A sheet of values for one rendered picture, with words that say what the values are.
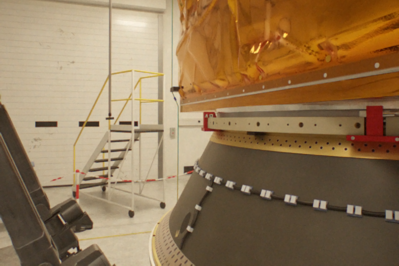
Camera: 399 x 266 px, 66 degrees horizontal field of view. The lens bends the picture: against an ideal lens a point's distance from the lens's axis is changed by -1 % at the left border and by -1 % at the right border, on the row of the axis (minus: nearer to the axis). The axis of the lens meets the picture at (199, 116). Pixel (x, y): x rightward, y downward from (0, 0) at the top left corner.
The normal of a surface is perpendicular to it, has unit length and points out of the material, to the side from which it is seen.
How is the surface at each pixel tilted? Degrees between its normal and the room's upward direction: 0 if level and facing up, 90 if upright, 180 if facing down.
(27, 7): 90
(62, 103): 90
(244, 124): 90
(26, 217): 86
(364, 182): 62
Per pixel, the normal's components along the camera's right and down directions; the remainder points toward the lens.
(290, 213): -0.63, -0.47
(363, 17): -0.95, 0.04
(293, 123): -0.72, 0.00
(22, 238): 0.34, -0.19
